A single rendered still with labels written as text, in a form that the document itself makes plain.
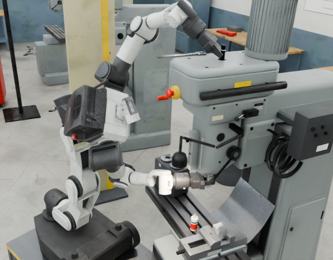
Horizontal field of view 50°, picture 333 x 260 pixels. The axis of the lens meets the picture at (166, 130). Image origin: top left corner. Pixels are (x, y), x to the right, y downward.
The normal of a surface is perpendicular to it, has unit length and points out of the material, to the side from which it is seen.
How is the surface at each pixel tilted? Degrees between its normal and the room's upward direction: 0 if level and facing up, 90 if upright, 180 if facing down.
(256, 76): 90
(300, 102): 90
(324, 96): 90
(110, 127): 58
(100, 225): 0
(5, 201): 0
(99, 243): 0
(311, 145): 90
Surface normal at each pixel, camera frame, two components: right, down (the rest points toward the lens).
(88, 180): 0.73, 0.18
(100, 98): 0.65, -0.19
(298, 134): -0.89, 0.16
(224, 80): 0.44, 0.42
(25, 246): 0.04, -0.90
